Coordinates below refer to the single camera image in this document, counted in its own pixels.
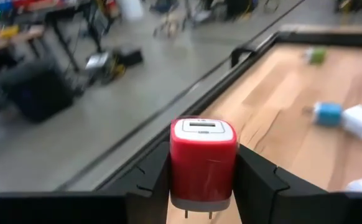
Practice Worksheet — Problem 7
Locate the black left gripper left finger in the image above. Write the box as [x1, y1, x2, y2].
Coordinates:
[0, 140, 172, 224]

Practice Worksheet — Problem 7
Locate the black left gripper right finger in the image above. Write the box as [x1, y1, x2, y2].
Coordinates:
[231, 144, 362, 224]

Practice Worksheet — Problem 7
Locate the red and white charger block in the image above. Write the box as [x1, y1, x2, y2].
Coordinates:
[169, 117, 238, 220]

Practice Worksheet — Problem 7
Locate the blue charger block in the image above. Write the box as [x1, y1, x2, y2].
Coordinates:
[303, 101, 344, 128]

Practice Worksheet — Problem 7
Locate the black case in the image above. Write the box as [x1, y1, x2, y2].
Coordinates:
[11, 60, 76, 123]

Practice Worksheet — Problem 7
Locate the green charger block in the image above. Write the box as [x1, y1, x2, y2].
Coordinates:
[304, 46, 328, 65]

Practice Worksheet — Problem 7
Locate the wooden background desk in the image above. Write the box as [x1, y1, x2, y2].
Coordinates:
[0, 24, 47, 55]

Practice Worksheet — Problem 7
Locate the black frame clamp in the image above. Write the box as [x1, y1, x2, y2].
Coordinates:
[230, 43, 258, 68]

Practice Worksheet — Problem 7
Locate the black metal table frame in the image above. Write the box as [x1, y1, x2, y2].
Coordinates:
[55, 29, 362, 194]

